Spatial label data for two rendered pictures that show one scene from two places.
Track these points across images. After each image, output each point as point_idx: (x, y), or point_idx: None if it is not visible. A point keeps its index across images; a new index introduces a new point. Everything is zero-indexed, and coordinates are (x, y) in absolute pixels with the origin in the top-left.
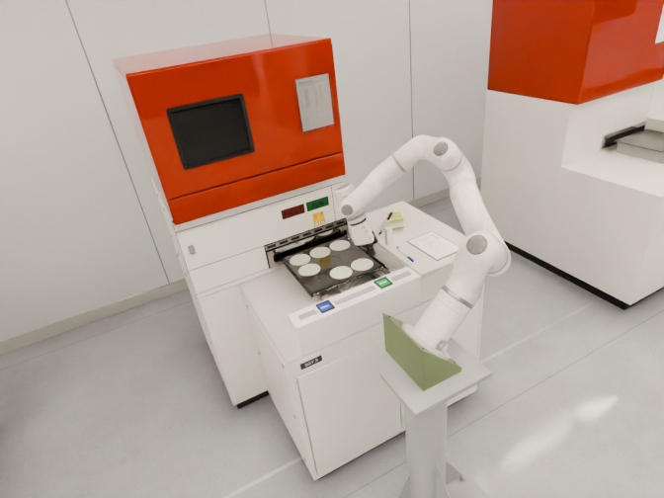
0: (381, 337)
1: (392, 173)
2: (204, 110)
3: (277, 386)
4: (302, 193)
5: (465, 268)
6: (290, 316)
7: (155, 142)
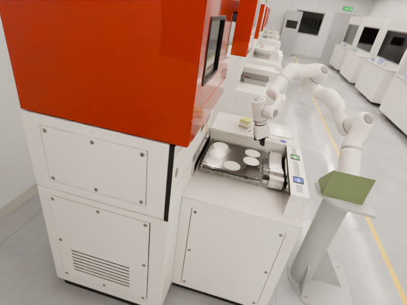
0: None
1: (285, 87)
2: (215, 25)
3: (226, 264)
4: None
5: (363, 132)
6: (294, 193)
7: (201, 54)
